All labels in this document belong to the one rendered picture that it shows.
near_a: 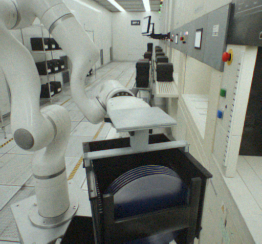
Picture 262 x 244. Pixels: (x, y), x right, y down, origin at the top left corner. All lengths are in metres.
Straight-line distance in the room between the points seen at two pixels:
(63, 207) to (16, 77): 0.52
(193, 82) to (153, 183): 2.04
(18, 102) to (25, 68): 0.11
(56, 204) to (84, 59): 0.56
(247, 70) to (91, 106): 0.56
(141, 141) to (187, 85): 1.99
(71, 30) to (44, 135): 0.33
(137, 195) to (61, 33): 0.47
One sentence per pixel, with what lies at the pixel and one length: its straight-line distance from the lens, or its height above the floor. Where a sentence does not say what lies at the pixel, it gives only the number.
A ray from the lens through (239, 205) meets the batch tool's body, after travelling 0.90.
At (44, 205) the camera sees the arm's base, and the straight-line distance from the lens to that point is 0.94.
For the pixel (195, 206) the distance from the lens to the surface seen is 0.49.
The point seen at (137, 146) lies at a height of 1.21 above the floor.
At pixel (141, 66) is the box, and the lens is 4.40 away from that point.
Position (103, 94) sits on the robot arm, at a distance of 0.65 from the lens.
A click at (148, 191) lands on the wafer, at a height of 1.14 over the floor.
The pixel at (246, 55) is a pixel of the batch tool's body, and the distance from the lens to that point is 0.87.
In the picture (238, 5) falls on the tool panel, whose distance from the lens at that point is 0.97.
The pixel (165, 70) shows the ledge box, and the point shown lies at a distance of 3.31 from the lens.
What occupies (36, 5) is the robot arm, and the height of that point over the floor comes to 1.51.
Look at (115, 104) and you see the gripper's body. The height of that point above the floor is 1.27.
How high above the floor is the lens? 1.42
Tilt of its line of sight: 19 degrees down
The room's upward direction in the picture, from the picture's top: straight up
